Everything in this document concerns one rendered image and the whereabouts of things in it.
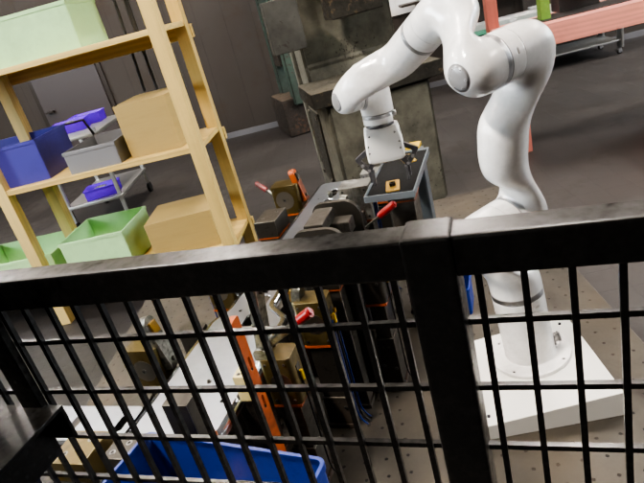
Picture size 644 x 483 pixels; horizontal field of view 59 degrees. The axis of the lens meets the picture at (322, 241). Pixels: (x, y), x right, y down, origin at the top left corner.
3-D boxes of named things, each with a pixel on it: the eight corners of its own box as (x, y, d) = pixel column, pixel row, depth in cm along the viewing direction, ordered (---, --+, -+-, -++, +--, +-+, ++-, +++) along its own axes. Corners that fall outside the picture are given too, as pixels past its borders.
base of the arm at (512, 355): (553, 323, 149) (541, 263, 142) (585, 366, 132) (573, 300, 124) (483, 342, 151) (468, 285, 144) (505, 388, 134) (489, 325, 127)
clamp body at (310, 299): (334, 411, 148) (298, 290, 133) (375, 411, 144) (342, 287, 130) (329, 430, 143) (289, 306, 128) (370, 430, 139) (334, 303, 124)
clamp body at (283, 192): (293, 262, 238) (269, 181, 224) (324, 259, 234) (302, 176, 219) (287, 271, 231) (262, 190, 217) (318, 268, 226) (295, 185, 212)
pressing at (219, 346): (314, 186, 228) (313, 182, 228) (367, 178, 220) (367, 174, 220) (119, 446, 111) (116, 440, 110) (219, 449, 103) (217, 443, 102)
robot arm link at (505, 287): (555, 287, 131) (537, 194, 122) (499, 327, 125) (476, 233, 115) (514, 273, 142) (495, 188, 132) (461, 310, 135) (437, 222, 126)
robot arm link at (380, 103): (370, 119, 142) (400, 107, 145) (358, 65, 136) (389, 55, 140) (353, 117, 149) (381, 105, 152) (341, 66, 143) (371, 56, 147)
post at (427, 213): (424, 261, 210) (402, 149, 192) (445, 259, 207) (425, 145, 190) (422, 271, 203) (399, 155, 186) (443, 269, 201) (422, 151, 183)
